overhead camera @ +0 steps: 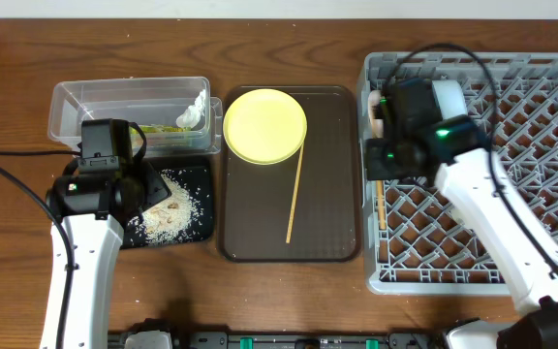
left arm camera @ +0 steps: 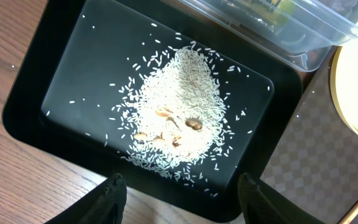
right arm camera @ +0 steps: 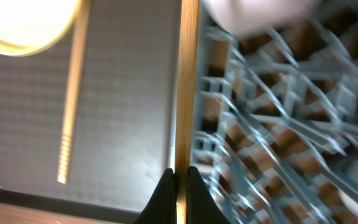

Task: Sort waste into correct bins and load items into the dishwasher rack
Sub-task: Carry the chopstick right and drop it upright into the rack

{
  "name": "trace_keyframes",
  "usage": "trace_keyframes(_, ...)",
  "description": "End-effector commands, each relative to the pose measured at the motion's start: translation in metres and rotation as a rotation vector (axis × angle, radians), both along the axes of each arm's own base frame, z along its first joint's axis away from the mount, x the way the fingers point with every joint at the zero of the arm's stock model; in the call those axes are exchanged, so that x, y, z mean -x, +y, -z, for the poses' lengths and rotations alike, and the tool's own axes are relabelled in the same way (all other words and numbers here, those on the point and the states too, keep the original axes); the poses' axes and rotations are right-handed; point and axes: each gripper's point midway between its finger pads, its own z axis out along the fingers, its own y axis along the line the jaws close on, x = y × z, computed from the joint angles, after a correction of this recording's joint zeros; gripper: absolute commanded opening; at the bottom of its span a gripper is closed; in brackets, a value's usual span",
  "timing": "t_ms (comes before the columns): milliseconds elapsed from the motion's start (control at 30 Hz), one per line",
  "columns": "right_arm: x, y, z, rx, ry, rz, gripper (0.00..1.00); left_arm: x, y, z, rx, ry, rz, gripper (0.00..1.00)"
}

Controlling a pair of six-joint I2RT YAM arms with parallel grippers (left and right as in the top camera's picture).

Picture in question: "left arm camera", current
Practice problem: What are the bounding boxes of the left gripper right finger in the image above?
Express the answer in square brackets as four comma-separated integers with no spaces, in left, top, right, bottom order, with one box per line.
[237,172,323,224]

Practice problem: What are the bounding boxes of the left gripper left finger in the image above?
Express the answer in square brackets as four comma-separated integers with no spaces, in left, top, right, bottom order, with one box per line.
[45,173,127,224]

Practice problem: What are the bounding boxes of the pile of rice scraps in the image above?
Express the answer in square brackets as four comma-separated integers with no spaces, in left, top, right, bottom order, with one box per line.
[44,14,273,198]

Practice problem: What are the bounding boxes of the green orange snack wrapper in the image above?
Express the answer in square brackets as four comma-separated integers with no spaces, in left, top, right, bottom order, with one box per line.
[251,0,296,26]

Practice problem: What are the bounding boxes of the black waste tray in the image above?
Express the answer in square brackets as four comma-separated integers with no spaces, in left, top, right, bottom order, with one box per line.
[2,1,303,222]

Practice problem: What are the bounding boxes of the clear plastic waste bin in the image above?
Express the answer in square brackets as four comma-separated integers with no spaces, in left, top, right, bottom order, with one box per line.
[182,0,358,72]

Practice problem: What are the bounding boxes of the dark brown serving tray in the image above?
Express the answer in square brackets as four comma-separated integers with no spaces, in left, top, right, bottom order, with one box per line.
[261,50,358,223]

